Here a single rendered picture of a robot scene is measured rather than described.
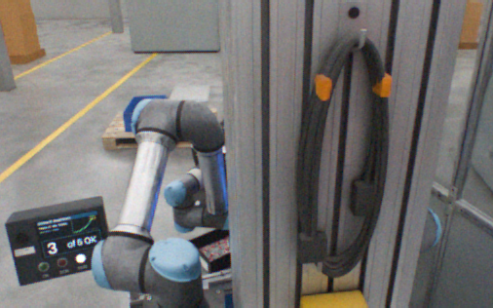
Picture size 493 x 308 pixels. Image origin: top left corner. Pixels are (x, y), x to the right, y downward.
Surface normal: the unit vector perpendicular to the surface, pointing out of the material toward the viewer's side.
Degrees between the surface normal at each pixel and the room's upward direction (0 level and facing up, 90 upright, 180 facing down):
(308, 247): 90
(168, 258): 8
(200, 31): 90
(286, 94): 90
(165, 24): 90
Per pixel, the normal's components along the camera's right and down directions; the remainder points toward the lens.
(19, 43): -0.07, 0.44
